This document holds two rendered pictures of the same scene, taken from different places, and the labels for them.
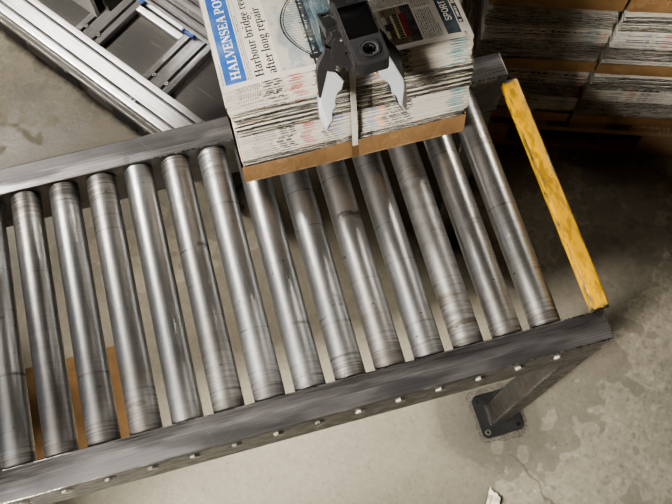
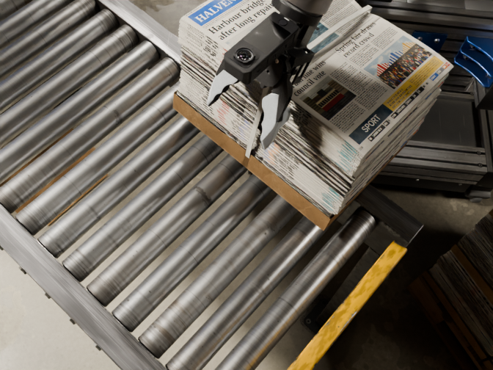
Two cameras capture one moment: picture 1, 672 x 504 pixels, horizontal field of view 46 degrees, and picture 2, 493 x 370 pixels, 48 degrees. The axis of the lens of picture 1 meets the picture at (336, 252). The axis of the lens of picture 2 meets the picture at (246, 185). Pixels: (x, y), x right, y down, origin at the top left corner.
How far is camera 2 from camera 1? 0.59 m
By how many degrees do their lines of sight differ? 20
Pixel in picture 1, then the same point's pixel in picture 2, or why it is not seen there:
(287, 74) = (224, 47)
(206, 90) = not seen: hidden behind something
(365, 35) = (255, 48)
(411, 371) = (94, 312)
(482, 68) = (398, 219)
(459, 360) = (124, 345)
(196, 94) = not seen: hidden behind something
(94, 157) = (140, 18)
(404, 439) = not seen: outside the picture
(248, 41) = (238, 12)
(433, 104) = (312, 184)
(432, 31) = (341, 123)
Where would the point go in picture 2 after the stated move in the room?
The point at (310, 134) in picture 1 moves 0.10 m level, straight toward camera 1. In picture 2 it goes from (223, 115) to (176, 144)
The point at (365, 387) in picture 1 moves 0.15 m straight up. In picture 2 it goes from (61, 284) to (37, 255)
